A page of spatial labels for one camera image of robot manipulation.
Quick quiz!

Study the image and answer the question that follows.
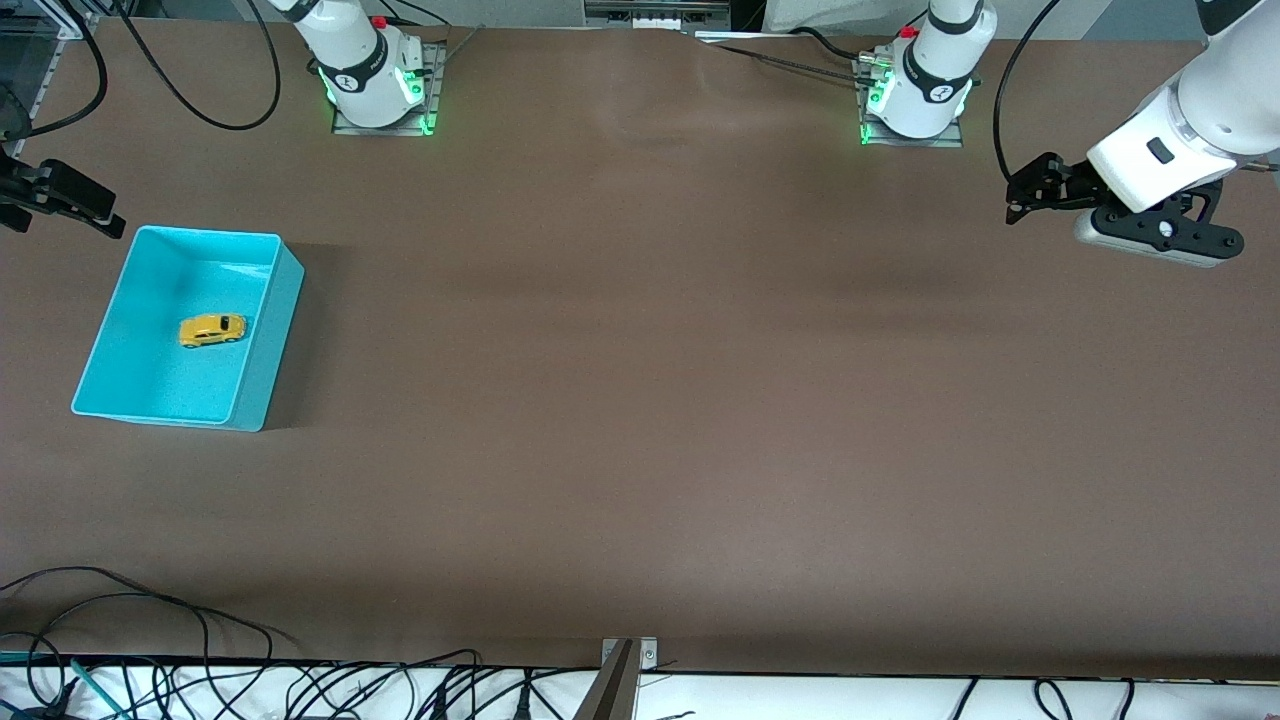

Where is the yellow toy beetle car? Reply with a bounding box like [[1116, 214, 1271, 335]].
[[178, 313, 248, 349]]

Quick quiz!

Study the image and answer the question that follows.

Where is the turquoise plastic bin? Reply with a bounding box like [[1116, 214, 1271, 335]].
[[71, 225, 306, 433]]

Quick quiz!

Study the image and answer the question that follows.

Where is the white panel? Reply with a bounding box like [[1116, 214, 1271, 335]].
[[765, 0, 931, 36]]

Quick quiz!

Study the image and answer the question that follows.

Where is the grey power strip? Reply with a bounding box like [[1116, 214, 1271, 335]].
[[583, 0, 733, 33]]

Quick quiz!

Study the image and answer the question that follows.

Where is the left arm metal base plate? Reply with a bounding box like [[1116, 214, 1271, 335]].
[[857, 55, 965, 149]]

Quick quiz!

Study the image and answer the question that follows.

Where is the aluminium frame rail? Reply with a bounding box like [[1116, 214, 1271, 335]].
[[0, 0, 99, 151]]

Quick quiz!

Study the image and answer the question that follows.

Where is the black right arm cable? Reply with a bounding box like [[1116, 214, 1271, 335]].
[[0, 0, 281, 141]]

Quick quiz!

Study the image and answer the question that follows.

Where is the thick black base cable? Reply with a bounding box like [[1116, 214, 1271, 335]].
[[790, 25, 866, 61]]

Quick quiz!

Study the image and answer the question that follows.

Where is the thin black base cable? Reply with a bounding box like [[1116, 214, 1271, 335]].
[[712, 42, 863, 83]]

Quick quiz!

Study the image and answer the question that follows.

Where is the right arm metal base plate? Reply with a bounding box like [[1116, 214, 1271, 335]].
[[331, 40, 442, 137]]

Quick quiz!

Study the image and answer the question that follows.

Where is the black looped cable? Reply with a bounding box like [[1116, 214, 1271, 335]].
[[285, 649, 483, 720], [0, 593, 276, 666], [0, 630, 76, 720], [0, 566, 213, 666]]

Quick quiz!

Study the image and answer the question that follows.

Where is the grey thin cable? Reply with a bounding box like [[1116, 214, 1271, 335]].
[[438, 24, 488, 66]]

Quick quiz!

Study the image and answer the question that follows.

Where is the metal table edge bracket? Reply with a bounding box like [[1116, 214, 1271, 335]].
[[601, 637, 659, 672]]

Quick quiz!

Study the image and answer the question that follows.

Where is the grey camera stand pole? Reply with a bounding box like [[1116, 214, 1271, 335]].
[[572, 640, 639, 720]]

